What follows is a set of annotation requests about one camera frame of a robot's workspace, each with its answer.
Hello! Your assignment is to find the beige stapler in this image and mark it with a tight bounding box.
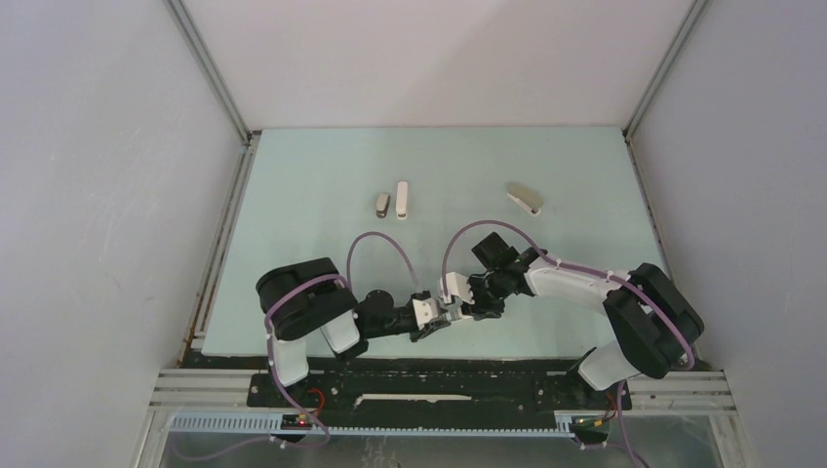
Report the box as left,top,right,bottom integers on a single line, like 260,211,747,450
506,182,544,216

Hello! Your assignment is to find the small grey stapler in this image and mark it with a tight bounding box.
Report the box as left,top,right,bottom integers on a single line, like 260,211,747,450
375,192,392,219

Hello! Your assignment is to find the white stapler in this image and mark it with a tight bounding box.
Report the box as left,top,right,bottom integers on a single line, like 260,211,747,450
395,180,410,220

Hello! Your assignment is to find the white staple box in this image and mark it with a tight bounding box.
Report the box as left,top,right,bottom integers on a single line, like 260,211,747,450
443,308,466,323

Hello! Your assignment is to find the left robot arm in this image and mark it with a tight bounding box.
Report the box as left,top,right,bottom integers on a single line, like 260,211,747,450
256,257,451,407

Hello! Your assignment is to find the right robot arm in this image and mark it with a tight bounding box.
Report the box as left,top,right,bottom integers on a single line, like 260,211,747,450
440,233,705,408

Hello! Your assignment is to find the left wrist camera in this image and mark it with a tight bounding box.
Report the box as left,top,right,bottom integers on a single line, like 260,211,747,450
411,291,446,331

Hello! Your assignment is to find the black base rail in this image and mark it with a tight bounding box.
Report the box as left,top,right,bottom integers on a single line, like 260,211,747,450
247,358,632,430

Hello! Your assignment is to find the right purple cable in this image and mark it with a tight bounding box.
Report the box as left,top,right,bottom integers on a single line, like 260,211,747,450
440,219,697,468

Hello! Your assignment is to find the left aluminium frame post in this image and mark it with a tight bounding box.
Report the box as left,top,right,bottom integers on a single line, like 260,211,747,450
165,0,255,350

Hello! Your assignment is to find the aluminium frame post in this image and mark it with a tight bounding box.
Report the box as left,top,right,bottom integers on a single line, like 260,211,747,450
165,0,255,350
623,0,713,143

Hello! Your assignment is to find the right aluminium frame post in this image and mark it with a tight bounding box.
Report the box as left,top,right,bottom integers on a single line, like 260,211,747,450
623,0,713,143

